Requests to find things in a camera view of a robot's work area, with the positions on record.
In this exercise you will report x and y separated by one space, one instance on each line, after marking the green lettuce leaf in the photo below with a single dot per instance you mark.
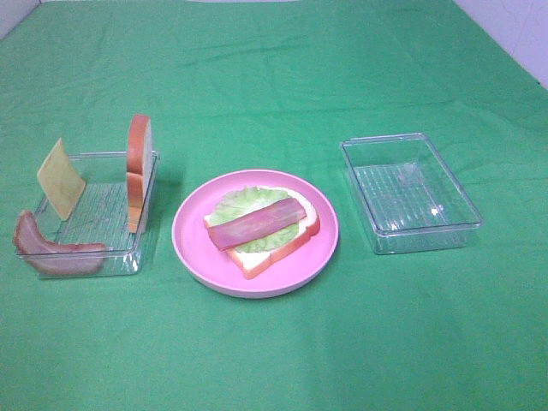
241 202

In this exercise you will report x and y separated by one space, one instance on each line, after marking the bacon strip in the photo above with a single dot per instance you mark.
54 259
257 224

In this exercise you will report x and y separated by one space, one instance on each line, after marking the yellow cheese slice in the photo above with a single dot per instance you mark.
61 183

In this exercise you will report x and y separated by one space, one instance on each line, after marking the pink round plate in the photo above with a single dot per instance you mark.
217 271

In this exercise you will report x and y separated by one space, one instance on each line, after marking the clear plastic container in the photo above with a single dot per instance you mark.
408 197
101 214

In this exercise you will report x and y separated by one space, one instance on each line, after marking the bread slice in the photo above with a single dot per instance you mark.
252 264
139 167

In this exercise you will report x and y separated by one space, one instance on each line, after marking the clear left plastic container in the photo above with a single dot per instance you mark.
101 214

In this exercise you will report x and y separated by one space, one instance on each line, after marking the green table cloth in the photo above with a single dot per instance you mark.
231 86

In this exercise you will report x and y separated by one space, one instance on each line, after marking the clear right plastic container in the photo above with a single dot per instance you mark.
408 197

